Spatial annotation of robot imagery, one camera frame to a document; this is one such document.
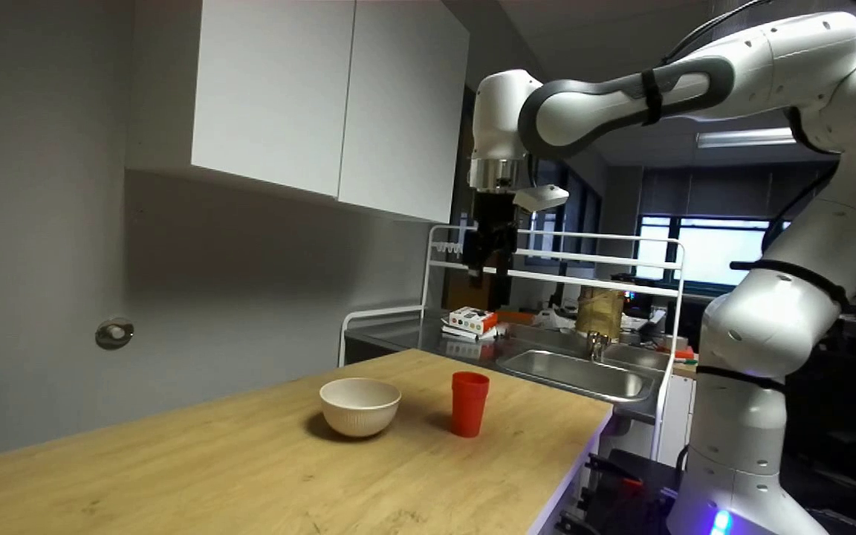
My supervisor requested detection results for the narrow white cabinet door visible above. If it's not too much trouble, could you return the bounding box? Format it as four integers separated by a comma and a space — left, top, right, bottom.
336, 0, 471, 226

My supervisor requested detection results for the black robot base clamp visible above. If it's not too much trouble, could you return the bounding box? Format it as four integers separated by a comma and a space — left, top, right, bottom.
551, 450, 685, 535

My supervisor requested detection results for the red plastic cup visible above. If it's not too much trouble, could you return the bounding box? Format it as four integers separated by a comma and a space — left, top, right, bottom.
447, 370, 492, 441

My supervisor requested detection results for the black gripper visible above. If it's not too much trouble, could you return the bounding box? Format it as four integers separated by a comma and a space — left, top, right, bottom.
461, 192, 522, 287

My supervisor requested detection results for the white ceramic bowl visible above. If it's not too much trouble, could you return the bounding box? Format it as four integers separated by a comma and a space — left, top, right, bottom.
314, 374, 403, 443

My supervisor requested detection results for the white metal dish rack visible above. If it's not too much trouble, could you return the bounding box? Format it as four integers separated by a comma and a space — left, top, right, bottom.
336, 220, 688, 471

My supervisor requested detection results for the rectangular ceiling light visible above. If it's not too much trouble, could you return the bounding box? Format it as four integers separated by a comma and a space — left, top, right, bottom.
693, 126, 800, 155

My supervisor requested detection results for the wide white cabinet door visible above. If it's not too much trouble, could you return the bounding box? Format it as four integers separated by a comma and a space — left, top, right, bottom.
186, 0, 358, 199

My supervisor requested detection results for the stainless steel sink basin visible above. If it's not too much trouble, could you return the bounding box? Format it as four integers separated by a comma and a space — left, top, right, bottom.
492, 346, 654, 404

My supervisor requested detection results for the stainless steel sink counter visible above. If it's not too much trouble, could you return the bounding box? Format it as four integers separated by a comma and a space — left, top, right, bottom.
345, 308, 670, 422

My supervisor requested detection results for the white wall cabinet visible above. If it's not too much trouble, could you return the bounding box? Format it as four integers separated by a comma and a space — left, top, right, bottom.
125, 0, 471, 226

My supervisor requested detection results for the brown paper bag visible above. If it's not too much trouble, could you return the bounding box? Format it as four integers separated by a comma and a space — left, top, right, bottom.
574, 287, 627, 343

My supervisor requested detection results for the red and white box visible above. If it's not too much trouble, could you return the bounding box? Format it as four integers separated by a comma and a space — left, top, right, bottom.
440, 305, 501, 346

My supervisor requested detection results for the round metal wall knob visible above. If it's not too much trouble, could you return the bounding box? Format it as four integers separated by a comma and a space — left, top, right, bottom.
91, 318, 137, 354

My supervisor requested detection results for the window with blinds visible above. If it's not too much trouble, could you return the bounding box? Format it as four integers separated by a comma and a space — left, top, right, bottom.
633, 214, 773, 293

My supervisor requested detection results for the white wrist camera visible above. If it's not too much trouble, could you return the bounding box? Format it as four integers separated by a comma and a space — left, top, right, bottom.
510, 183, 574, 218

